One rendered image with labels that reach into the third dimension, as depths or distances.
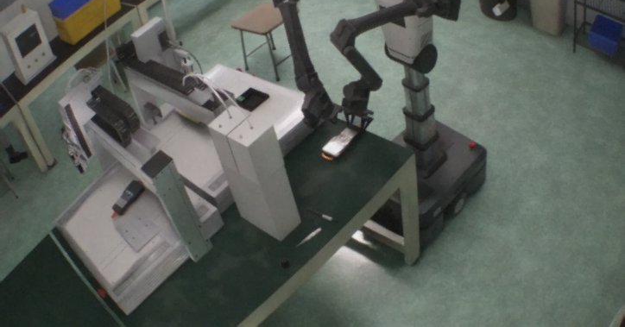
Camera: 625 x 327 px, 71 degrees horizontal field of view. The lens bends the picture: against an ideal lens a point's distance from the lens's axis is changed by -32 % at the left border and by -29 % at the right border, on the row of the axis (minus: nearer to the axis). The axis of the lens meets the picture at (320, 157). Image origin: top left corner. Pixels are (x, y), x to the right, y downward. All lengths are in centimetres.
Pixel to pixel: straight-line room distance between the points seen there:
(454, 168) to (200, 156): 130
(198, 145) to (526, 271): 176
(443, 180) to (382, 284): 60
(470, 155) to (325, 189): 103
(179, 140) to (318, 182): 67
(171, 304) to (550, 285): 190
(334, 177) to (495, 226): 111
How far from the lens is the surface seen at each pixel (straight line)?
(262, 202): 210
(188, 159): 254
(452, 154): 315
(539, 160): 353
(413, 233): 278
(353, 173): 240
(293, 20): 223
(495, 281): 292
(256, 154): 195
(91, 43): 456
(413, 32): 248
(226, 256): 225
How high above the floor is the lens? 244
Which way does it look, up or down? 42 degrees down
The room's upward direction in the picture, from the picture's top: 13 degrees counter-clockwise
